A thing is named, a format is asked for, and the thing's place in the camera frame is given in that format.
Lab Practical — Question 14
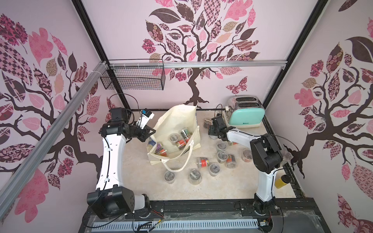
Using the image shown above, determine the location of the white slotted cable duct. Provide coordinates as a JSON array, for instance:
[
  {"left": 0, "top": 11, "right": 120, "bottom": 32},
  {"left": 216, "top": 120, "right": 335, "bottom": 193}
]
[{"left": 91, "top": 219, "right": 259, "bottom": 233}]

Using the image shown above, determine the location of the mint green toaster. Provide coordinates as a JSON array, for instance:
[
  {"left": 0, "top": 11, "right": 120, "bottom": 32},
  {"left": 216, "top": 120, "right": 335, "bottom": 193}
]
[{"left": 222, "top": 95, "right": 265, "bottom": 129}]

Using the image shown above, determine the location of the clear seed jar grey lid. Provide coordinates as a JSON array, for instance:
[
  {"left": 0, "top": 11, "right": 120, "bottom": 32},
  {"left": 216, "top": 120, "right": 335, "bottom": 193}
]
[{"left": 164, "top": 171, "right": 176, "bottom": 184}]

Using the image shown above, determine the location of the green label seed jar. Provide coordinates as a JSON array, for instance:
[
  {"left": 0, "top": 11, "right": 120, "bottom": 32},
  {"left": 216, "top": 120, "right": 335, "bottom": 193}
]
[{"left": 180, "top": 128, "right": 192, "bottom": 139}]

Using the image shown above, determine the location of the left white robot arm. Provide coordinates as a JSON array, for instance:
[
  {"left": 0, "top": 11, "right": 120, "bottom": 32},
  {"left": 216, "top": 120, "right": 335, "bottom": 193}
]
[{"left": 86, "top": 108, "right": 155, "bottom": 219}]

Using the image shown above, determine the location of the pink label seed jar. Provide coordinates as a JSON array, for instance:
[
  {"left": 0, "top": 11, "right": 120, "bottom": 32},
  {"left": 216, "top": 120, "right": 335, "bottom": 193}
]
[{"left": 241, "top": 149, "right": 253, "bottom": 163}]

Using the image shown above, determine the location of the clear seed jar dark lid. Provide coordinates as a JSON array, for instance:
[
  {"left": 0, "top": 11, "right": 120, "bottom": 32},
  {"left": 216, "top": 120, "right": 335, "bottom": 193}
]
[{"left": 208, "top": 163, "right": 220, "bottom": 177}]

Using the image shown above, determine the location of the red label seed jar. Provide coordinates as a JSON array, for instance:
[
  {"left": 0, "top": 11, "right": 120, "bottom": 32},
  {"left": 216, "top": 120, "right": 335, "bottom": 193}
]
[{"left": 175, "top": 139, "right": 186, "bottom": 150}]

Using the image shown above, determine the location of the cream canvas tote bag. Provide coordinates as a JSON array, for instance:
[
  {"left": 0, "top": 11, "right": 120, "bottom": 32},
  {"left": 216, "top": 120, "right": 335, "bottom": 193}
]
[{"left": 148, "top": 104, "right": 201, "bottom": 173}]

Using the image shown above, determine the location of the purple label small jar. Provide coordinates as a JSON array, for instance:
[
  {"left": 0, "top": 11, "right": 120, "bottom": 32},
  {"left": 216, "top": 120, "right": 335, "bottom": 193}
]
[{"left": 155, "top": 142, "right": 164, "bottom": 153}]

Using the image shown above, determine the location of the black wire basket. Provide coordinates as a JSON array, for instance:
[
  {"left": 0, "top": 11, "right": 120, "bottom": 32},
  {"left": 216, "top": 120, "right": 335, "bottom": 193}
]
[{"left": 101, "top": 58, "right": 166, "bottom": 90}]

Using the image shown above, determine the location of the black base frame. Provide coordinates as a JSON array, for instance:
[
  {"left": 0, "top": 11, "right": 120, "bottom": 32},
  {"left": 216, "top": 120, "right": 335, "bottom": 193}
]
[{"left": 78, "top": 198, "right": 330, "bottom": 233}]

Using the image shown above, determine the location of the aluminium rail left wall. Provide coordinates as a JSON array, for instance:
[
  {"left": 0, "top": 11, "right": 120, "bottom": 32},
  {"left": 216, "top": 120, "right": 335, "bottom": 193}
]
[{"left": 1, "top": 61, "right": 107, "bottom": 217}]

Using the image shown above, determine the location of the yellow label seed jar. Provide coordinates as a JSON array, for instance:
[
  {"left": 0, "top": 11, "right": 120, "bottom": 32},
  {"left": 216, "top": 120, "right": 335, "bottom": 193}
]
[{"left": 275, "top": 174, "right": 291, "bottom": 189}]

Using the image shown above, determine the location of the clear seed jar striped lid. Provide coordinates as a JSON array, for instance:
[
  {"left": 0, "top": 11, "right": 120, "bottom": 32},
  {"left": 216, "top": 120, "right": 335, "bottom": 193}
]
[{"left": 188, "top": 169, "right": 202, "bottom": 185}]

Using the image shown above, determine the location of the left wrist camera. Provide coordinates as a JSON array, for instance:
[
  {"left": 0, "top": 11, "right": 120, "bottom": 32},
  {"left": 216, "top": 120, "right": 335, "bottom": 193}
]
[{"left": 136, "top": 109, "right": 154, "bottom": 129}]

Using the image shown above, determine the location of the silver tin can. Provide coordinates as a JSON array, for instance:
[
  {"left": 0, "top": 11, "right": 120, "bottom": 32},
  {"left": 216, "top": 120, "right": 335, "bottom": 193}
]
[{"left": 169, "top": 133, "right": 180, "bottom": 145}]

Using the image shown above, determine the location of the aluminium rail wall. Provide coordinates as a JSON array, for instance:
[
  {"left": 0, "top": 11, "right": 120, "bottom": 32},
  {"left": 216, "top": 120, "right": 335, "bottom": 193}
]
[
  {"left": 1, "top": 61, "right": 107, "bottom": 217},
  {"left": 110, "top": 60, "right": 288, "bottom": 69}
]

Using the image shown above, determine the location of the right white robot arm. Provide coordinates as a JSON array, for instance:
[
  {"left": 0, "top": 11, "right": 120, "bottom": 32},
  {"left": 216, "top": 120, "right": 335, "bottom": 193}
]
[{"left": 208, "top": 114, "right": 290, "bottom": 216}]

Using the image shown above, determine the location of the aluminium rail back wall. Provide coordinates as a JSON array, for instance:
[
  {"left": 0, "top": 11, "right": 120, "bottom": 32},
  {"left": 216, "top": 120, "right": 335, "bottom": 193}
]
[{"left": 110, "top": 60, "right": 288, "bottom": 69}]

